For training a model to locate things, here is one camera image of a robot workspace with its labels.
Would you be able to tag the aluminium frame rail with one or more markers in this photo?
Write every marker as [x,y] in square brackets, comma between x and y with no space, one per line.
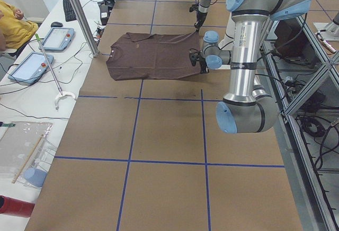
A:
[303,74]

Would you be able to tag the person in yellow shirt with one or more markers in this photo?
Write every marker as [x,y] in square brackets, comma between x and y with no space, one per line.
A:
[15,31]

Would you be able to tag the clear plastic bag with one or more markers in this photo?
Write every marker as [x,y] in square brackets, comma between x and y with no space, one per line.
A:
[17,141]

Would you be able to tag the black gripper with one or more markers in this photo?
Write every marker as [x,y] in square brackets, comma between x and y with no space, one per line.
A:
[199,17]
[203,64]

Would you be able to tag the black keyboard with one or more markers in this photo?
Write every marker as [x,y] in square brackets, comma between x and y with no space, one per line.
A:
[68,11]

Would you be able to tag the blue teach pendant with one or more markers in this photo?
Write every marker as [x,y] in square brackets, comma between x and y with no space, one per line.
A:
[30,69]
[58,39]

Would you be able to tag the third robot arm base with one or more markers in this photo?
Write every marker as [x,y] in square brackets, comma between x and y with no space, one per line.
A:
[327,31]

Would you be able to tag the reacher grabber stick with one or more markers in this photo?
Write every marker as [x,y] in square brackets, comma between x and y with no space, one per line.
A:
[62,94]

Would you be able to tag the wooden stick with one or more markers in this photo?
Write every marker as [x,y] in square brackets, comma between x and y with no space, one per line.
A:
[27,159]

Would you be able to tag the blue plastic cup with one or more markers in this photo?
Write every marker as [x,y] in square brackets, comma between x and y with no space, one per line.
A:
[35,176]

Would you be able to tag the dark brown t-shirt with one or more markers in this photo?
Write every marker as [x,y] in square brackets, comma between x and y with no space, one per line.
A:
[152,56]

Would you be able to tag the far blue teach pendant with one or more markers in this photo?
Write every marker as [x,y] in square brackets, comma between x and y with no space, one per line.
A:
[58,39]

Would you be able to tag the black computer mouse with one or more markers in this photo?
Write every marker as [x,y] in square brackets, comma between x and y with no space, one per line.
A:
[56,25]

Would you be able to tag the red cylinder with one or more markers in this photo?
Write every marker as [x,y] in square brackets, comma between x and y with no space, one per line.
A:
[16,207]

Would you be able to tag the aluminium frame post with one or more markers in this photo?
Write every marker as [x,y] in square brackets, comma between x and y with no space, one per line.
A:
[85,27]

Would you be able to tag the near blue teach pendant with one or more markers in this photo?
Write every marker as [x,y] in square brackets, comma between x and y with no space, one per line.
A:
[30,69]

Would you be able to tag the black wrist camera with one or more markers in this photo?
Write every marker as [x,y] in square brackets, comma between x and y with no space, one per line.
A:
[194,56]
[194,7]

